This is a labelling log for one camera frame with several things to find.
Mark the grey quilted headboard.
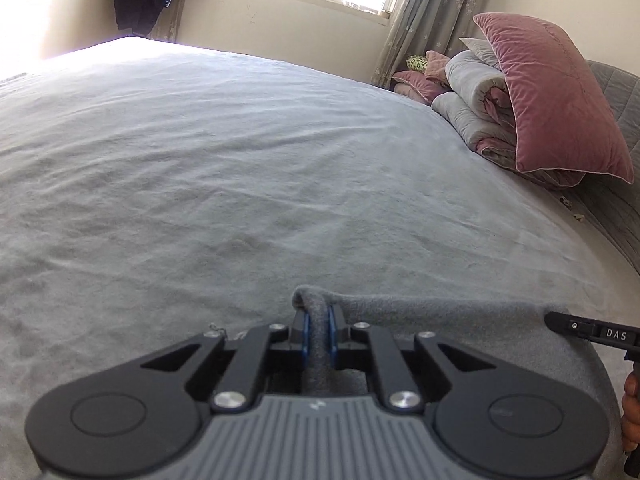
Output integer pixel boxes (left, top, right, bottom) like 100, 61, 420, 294
560, 60, 640, 281

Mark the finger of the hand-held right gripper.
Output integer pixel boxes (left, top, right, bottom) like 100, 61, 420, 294
544, 311, 597, 337

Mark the grey bed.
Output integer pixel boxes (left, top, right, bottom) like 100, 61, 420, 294
0, 35, 640, 480

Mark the small pink pillow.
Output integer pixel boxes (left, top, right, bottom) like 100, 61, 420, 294
391, 70, 446, 104

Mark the grey star curtain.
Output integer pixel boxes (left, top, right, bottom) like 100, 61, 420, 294
370, 0, 488, 88

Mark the folded grey pink quilt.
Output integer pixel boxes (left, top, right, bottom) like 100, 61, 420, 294
431, 37, 586, 190

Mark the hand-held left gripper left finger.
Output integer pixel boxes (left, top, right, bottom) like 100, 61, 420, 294
139, 309, 314, 415

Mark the light grey pillow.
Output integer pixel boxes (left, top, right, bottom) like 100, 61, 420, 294
459, 37, 501, 69

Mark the sheer lace curtain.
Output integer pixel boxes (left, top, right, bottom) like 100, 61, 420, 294
150, 0, 188, 43

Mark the grey knit sweater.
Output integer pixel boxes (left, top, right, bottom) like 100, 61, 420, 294
291, 285, 625, 480

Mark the small beige trinket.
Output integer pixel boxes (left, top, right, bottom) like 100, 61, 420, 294
560, 192, 586, 222

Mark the large pink velvet pillow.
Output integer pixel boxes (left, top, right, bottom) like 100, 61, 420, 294
472, 11, 635, 183

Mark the person's right hand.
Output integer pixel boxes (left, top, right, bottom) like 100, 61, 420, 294
622, 367, 640, 457

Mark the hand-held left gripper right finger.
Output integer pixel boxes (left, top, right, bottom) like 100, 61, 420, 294
326, 306, 502, 415

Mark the pink crumpled cushion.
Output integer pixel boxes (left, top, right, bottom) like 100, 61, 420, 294
425, 50, 452, 86

